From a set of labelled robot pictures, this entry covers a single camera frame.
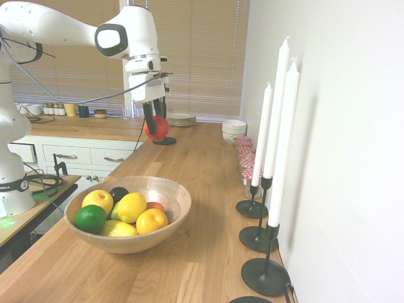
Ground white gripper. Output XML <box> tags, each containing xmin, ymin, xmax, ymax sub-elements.
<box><xmin>128</xmin><ymin>72</ymin><xmax>167</xmax><ymax>135</ymax></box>

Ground red apple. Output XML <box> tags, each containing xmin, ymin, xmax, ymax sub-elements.
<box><xmin>144</xmin><ymin>115</ymin><xmax>170</xmax><ymax>142</ymax></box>

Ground clear drinking glasses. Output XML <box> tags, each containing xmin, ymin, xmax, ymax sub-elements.
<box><xmin>121</xmin><ymin>105</ymin><xmax>143</xmax><ymax>121</ymax></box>

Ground stack of white plates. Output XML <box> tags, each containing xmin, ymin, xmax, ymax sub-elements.
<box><xmin>165</xmin><ymin>113</ymin><xmax>197</xmax><ymax>128</ymax></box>

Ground wooden window blind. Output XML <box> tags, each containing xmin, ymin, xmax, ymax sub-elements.
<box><xmin>134</xmin><ymin>0</ymin><xmax>251</xmax><ymax>120</ymax></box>
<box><xmin>8</xmin><ymin>0</ymin><xmax>124</xmax><ymax>107</ymax></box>

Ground stacked white bowls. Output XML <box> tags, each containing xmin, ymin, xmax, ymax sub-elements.
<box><xmin>222</xmin><ymin>119</ymin><xmax>247</xmax><ymax>145</ymax></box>

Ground black avocado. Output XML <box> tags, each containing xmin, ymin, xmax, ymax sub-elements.
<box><xmin>109</xmin><ymin>186</ymin><xmax>130</xmax><ymax>205</ymax></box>

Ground white kitchen cabinet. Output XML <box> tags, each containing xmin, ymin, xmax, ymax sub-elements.
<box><xmin>8</xmin><ymin>134</ymin><xmax>145</xmax><ymax>192</ymax></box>

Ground orange fruit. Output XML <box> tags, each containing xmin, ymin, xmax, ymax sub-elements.
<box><xmin>145</xmin><ymin>201</ymin><xmax>166</xmax><ymax>214</ymax></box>

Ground pointed yellow lemon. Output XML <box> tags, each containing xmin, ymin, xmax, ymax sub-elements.
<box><xmin>117</xmin><ymin>192</ymin><xmax>148</xmax><ymax>224</ymax></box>

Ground large yellow lemon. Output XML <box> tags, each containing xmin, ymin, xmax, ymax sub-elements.
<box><xmin>81</xmin><ymin>189</ymin><xmax>114</xmax><ymax>217</ymax></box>

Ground light green fruit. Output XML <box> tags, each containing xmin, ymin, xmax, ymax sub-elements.
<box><xmin>110</xmin><ymin>201</ymin><xmax>122</xmax><ymax>222</ymax></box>

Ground black table clamp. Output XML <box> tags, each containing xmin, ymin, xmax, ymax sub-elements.
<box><xmin>52</xmin><ymin>152</ymin><xmax>68</xmax><ymax>177</ymax></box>

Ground round yellow lemon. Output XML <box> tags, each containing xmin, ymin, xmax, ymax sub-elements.
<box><xmin>136</xmin><ymin>208</ymin><xmax>169</xmax><ymax>235</ymax></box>

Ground longest white taper candle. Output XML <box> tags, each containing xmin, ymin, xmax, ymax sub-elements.
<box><xmin>262</xmin><ymin>35</ymin><xmax>291</xmax><ymax>179</ymax></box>

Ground elongated yellow lemon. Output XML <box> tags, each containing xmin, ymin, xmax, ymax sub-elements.
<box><xmin>99</xmin><ymin>220</ymin><xmax>139</xmax><ymax>238</ymax></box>

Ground dark green lime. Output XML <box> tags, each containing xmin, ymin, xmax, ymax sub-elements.
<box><xmin>74</xmin><ymin>204</ymin><xmax>107</xmax><ymax>235</ymax></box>

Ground wooden fruit bowl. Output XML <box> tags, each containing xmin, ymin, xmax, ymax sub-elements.
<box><xmin>64</xmin><ymin>175</ymin><xmax>193</xmax><ymax>254</ymax></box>

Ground wooden side table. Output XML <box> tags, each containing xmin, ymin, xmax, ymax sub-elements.
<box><xmin>0</xmin><ymin>174</ymin><xmax>80</xmax><ymax>255</ymax></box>

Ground tall black candle holder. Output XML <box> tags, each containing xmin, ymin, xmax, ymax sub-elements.
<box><xmin>239</xmin><ymin>175</ymin><xmax>279</xmax><ymax>253</ymax></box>

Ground black round disc base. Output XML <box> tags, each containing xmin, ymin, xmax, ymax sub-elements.
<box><xmin>228</xmin><ymin>295</ymin><xmax>274</xmax><ymax>303</ymax></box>

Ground black stand cable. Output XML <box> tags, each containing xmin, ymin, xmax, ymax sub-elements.
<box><xmin>133</xmin><ymin>117</ymin><xmax>151</xmax><ymax>153</ymax></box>

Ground wrist camera with red mount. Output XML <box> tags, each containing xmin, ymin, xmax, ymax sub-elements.
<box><xmin>154</xmin><ymin>72</ymin><xmax>175</xmax><ymax>95</ymax></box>

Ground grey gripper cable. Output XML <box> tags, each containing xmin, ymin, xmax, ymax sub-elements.
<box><xmin>0</xmin><ymin>30</ymin><xmax>159</xmax><ymax>105</ymax></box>

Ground black cable coil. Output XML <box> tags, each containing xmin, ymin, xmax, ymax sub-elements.
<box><xmin>24</xmin><ymin>170</ymin><xmax>66</xmax><ymax>192</ymax></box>

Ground black disc power cable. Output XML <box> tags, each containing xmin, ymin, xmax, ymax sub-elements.
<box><xmin>283</xmin><ymin>282</ymin><xmax>297</xmax><ymax>303</ymax></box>

